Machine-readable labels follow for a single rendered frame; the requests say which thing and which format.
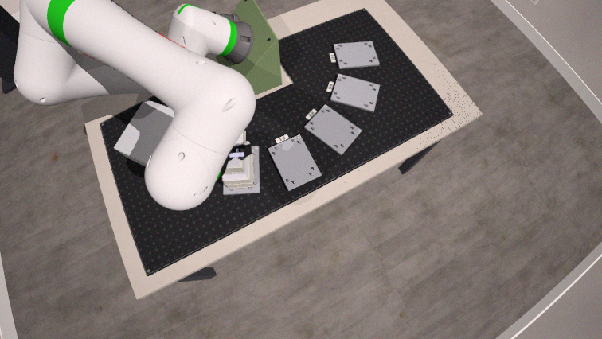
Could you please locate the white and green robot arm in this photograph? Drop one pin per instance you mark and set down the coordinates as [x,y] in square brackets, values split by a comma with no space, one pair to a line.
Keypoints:
[212,103]

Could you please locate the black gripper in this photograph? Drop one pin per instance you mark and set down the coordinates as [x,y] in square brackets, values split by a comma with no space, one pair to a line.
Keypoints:
[240,153]

